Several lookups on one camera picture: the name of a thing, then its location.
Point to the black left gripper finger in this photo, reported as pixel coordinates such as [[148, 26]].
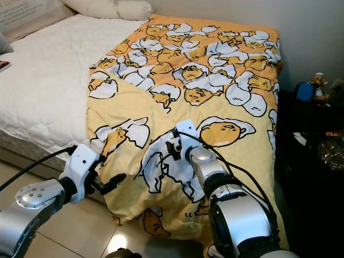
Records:
[[113, 182]]

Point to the yellow cartoon egg print blanket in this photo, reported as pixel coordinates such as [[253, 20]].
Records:
[[199, 64]]

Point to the dark book with red cover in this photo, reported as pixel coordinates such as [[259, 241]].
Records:
[[4, 65]]

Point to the grey plush pillow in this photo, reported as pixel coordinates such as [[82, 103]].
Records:
[[5, 44]]

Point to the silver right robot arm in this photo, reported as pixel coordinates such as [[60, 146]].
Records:
[[247, 220]]

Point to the grey bed base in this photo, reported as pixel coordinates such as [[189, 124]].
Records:
[[32, 156]]

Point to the dark grey robot left foot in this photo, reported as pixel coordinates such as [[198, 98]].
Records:
[[121, 253]]

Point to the white quilted mattress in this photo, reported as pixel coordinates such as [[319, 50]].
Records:
[[54, 86]]

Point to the small white object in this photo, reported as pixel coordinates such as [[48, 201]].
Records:
[[301, 138]]

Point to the black bedside cabinet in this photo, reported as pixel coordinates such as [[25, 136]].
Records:
[[312, 209]]

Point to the clear crinkled plastic bag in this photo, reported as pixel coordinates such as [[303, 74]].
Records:
[[331, 153]]

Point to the cream long bolster pillow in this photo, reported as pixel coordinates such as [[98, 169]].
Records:
[[102, 8]]

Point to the brown teddy bear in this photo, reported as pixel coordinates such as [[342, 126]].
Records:
[[320, 86]]

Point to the beige padded headboard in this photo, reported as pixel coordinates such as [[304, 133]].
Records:
[[43, 26]]

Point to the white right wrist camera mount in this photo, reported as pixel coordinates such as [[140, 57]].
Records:
[[188, 135]]

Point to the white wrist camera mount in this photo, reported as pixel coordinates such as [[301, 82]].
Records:
[[188, 135], [80, 161]]

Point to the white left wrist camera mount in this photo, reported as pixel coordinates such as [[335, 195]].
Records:
[[80, 161]]

